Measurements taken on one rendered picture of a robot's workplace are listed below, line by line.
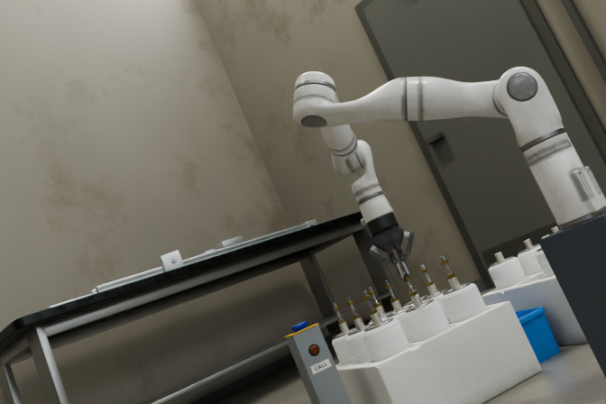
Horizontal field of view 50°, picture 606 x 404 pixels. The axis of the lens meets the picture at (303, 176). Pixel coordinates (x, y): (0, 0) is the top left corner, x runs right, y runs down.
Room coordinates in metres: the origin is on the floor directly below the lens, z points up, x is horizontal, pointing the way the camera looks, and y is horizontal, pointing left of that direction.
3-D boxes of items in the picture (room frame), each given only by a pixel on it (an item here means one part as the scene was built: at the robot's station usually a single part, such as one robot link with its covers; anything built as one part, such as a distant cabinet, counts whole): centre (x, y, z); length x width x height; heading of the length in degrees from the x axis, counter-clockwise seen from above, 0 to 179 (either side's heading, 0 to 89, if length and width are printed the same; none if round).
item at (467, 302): (1.68, -0.25, 0.16); 0.10 x 0.10 x 0.18
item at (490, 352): (1.75, -0.09, 0.09); 0.39 x 0.39 x 0.18; 22
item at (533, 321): (1.87, -0.34, 0.06); 0.30 x 0.11 x 0.12; 21
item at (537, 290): (1.95, -0.61, 0.09); 0.39 x 0.39 x 0.18; 22
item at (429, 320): (1.64, -0.14, 0.16); 0.10 x 0.10 x 0.18
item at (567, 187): (1.29, -0.47, 0.39); 0.09 x 0.09 x 0.17; 45
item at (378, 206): (1.66, -0.14, 0.52); 0.11 x 0.09 x 0.06; 179
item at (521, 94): (1.29, -0.47, 0.54); 0.09 x 0.09 x 0.17; 84
